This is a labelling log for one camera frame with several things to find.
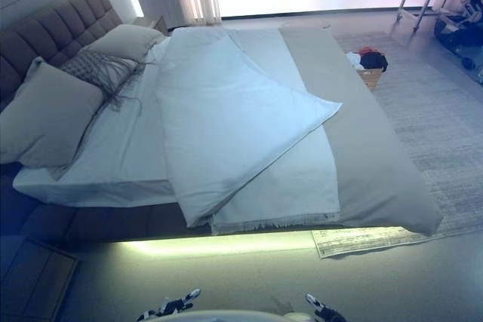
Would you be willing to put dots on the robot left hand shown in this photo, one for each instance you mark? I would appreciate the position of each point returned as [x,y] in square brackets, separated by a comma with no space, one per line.
[177,305]

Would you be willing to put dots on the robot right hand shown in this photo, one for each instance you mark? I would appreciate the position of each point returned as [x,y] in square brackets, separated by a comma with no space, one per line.
[324,312]

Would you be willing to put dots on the white duvet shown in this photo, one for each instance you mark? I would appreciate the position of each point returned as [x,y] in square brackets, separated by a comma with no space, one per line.
[226,111]

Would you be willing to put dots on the white fringed throw blanket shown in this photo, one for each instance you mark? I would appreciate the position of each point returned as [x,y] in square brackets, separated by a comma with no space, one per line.
[294,178]

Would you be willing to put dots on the wooden nightstand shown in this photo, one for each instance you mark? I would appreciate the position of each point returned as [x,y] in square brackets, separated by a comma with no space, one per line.
[34,280]

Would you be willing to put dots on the white fitted sheet mattress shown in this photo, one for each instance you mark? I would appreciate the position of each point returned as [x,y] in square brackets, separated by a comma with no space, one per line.
[124,156]

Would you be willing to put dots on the beige bedspread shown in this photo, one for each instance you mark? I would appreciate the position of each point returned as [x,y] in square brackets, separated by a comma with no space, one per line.
[362,148]

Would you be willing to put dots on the large beige pillow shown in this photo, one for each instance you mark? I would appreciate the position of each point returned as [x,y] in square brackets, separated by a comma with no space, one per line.
[45,118]

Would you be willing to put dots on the cardboard box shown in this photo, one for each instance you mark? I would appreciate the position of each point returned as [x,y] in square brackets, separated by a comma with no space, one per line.
[371,77]

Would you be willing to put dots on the grey fringed cushion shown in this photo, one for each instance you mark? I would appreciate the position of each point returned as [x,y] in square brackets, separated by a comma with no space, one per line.
[94,67]

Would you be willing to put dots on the white garment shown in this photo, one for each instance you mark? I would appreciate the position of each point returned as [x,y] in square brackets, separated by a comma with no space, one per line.
[354,61]

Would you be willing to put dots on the black garment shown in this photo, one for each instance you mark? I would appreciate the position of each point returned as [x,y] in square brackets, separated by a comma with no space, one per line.
[373,61]

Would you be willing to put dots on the red garment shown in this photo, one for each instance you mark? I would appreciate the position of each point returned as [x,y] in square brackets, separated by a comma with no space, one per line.
[367,51]

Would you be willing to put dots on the small beige pillow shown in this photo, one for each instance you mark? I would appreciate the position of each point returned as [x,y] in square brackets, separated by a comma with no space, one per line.
[124,41]

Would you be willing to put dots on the small bedside table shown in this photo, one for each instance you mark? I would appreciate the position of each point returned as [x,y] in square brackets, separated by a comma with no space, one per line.
[151,24]

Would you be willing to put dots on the brown tufted headboard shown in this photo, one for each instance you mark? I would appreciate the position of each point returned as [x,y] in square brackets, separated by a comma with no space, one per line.
[45,28]

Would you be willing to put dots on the black wheeled equipment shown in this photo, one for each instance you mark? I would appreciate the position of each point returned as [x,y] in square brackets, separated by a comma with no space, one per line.
[464,31]

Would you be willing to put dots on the brown upholstered bed frame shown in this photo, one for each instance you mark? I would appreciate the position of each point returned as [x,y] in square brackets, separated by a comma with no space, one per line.
[94,224]

